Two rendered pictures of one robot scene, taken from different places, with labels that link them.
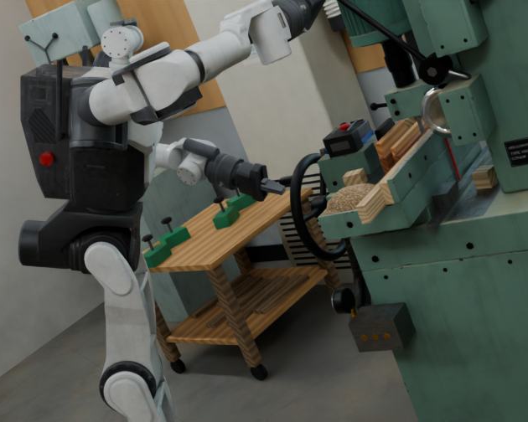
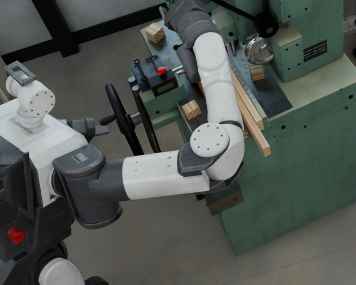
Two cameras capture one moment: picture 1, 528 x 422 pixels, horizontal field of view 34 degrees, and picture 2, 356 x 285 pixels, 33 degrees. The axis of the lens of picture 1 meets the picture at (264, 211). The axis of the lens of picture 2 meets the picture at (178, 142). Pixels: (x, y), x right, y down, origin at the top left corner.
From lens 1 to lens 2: 1.54 m
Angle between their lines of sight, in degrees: 49
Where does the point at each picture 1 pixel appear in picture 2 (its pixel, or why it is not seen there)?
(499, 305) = (292, 150)
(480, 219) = (293, 111)
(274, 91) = not seen: outside the picture
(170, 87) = (236, 160)
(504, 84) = (300, 21)
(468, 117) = (297, 55)
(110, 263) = (63, 272)
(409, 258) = not seen: hidden behind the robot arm
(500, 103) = not seen: hidden behind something
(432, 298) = (250, 163)
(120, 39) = (46, 98)
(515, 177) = (294, 72)
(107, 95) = (170, 185)
